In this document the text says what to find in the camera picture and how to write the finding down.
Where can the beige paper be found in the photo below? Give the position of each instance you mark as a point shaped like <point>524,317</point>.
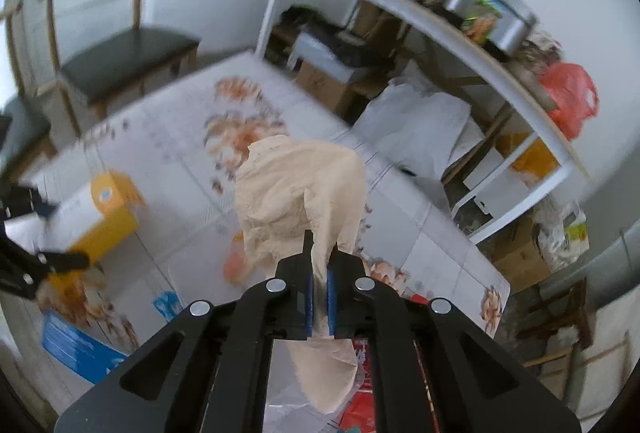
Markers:
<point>300,183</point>

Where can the white desk with wooden top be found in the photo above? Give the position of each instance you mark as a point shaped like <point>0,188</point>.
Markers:
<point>272,8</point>

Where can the wooden chair with dark seat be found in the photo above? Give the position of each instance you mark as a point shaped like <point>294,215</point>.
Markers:
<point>125,58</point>
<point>22,128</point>

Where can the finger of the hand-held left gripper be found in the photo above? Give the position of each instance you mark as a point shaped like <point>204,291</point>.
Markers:
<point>55,261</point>
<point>25,203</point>

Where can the large white sack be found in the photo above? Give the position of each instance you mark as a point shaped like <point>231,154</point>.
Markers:
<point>415,123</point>

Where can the yellow and white box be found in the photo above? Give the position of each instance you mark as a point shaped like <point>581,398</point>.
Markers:
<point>115,218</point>

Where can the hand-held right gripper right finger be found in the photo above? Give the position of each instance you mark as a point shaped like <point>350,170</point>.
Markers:
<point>331,303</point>

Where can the red plastic bag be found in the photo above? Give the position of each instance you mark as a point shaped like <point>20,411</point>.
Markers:
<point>570,98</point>

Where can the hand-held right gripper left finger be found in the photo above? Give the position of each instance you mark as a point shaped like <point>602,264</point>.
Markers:
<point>309,303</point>

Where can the yellow plastic bag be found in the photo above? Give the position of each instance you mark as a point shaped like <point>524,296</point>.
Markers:
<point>535,160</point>

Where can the white printed sack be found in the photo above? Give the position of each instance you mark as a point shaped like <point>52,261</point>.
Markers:
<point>565,233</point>

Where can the floral tablecloth table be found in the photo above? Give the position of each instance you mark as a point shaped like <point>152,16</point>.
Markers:
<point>165,148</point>

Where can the black cloth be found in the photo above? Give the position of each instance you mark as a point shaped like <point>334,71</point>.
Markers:
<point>345,48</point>

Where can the white storage box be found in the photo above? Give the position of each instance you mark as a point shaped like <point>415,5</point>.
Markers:
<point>500,193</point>

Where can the blue and white box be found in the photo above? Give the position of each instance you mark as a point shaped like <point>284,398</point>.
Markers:
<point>75,343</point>

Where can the small cardboard box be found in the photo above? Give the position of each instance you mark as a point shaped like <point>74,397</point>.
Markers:
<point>320,85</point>

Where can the dark wooden stool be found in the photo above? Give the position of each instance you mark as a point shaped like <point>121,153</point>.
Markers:
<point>550,303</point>

